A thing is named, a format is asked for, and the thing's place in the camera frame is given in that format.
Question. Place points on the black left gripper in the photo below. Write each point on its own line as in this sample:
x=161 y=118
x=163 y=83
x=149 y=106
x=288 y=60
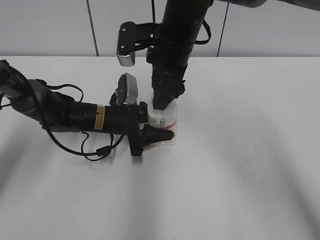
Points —
x=125 y=120

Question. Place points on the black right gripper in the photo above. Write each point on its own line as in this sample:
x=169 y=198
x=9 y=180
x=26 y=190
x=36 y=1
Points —
x=169 y=63

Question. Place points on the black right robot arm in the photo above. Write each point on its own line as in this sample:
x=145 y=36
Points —
x=175 y=38

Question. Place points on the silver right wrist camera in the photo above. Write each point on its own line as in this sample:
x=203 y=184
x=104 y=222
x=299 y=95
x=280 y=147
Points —
x=125 y=52

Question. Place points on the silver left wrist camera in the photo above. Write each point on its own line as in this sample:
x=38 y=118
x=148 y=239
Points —
x=127 y=90

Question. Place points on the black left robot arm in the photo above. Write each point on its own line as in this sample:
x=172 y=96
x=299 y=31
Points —
x=60 y=113

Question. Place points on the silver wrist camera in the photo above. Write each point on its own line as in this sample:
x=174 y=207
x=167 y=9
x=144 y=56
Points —
x=125 y=52
x=127 y=90

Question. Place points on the white yili changqing yogurt bottle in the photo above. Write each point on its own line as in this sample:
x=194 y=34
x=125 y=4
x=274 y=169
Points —
x=163 y=119

